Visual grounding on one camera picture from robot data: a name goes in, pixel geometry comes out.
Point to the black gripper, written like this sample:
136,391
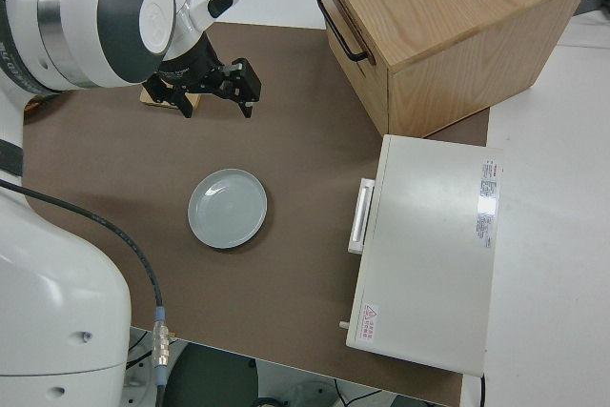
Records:
245,80

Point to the gray round plate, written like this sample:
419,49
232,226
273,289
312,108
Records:
228,209

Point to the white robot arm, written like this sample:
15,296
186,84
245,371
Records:
71,21

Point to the small wooden block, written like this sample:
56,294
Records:
194,101

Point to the round wicker basket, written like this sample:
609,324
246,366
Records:
35,106

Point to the white oven knob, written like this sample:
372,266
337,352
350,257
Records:
342,324

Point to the wooden cabinet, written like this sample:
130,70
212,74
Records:
453,21

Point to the white toaster oven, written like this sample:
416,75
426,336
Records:
429,259

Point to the dark round base plate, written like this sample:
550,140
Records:
214,378

